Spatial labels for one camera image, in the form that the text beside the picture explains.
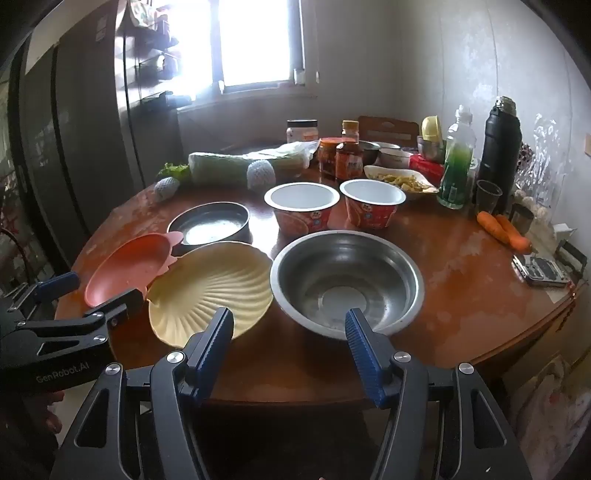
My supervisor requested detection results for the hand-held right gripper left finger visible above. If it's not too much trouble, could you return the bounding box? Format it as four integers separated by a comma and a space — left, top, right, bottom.
48, 307, 235, 480

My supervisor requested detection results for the grey refrigerator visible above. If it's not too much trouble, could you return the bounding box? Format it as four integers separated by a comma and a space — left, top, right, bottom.
9, 0, 134, 278

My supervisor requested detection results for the large steel bowl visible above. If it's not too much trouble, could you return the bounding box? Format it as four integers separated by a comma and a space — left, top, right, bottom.
269, 231, 426, 342

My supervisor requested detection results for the red instant noodle cup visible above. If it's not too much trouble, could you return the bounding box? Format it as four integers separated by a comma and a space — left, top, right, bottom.
339, 179, 407, 230
264, 182, 341, 236

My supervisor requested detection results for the clear plastic bag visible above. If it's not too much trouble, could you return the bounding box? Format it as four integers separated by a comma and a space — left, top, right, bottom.
512, 113, 571, 222

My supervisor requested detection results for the sauce jar with red lid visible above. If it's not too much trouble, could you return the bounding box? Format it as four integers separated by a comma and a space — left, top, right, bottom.
318, 137, 345, 178

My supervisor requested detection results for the black thermos flask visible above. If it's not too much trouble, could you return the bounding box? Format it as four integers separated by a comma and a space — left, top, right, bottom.
475, 96, 522, 210

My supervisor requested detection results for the green liquid plastic bottle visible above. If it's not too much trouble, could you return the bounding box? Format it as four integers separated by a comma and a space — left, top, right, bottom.
437, 105, 477, 210

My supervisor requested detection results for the wooden chair with slotted back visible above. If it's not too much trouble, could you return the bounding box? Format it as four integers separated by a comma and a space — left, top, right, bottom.
358, 115, 420, 144

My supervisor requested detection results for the fruit in white foam net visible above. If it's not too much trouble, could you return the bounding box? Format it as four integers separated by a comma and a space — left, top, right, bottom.
247, 159, 276, 190
154, 178, 181, 201

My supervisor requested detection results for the carrot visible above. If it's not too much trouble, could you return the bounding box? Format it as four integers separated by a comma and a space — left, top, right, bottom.
496, 215, 533, 253
477, 211, 509, 243

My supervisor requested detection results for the orange plastic plate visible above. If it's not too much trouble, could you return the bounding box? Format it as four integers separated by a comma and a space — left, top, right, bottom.
84, 232, 184, 309

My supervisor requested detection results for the yellow shell-shaped plate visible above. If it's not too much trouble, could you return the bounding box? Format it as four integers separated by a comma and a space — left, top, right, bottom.
147, 241, 274, 348

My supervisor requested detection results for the steel bowl holding yellow cup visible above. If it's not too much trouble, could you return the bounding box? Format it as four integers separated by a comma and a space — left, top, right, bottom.
417, 135, 448, 160

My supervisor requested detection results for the clear plastic cup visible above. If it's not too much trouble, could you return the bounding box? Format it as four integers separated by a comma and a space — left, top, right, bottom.
475, 180, 503, 215

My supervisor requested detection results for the red tissue box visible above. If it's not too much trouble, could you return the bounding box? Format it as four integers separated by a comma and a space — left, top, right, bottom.
409, 154, 446, 188

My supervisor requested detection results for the small steel cup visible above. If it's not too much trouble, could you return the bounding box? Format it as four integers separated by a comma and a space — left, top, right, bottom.
509, 203, 535, 236

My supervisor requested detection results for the brown bottle with orange label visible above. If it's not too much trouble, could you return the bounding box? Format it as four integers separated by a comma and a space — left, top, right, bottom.
335, 142, 365, 182

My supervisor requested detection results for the window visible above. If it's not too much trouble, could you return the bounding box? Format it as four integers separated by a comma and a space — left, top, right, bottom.
210, 0, 308, 90

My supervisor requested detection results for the bagged celery bunch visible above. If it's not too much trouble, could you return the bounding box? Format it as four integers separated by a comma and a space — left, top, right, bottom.
157, 141, 319, 186

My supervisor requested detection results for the shallow steel pan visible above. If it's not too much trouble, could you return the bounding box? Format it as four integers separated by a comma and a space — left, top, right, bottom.
167, 202, 252, 252

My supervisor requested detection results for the plastic jar with black lid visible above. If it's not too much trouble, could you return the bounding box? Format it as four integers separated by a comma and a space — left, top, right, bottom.
286, 119, 320, 145

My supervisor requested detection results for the pale plastic bag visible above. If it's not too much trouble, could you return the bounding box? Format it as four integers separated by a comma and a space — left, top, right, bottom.
508, 355, 587, 462

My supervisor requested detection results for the white ceramic bowl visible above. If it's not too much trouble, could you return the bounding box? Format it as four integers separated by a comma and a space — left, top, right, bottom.
378, 147, 414, 169

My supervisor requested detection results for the cluttered storage rack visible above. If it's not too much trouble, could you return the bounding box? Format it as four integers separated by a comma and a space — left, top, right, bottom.
124, 0, 195, 107

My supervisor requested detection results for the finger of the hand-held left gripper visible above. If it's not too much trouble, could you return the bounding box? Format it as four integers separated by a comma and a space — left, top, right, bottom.
14, 288, 145, 344
0, 271, 80, 324

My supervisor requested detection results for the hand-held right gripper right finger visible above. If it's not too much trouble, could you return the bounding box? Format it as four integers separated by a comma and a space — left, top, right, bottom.
344, 308, 561, 480

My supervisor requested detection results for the white dish of food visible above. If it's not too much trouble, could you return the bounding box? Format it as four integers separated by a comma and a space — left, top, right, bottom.
363, 165, 440, 201

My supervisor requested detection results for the small digital scale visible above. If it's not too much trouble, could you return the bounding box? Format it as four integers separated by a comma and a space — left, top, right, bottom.
512, 256, 571, 288

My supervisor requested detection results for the yellow plastic cup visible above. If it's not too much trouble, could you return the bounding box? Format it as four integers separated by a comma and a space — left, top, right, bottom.
421, 115, 444, 143

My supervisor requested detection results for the black metal frame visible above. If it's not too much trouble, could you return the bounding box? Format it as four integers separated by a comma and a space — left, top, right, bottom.
554, 240, 588, 282

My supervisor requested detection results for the person's left hand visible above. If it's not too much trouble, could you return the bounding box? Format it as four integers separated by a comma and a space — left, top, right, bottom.
44, 390, 64, 435

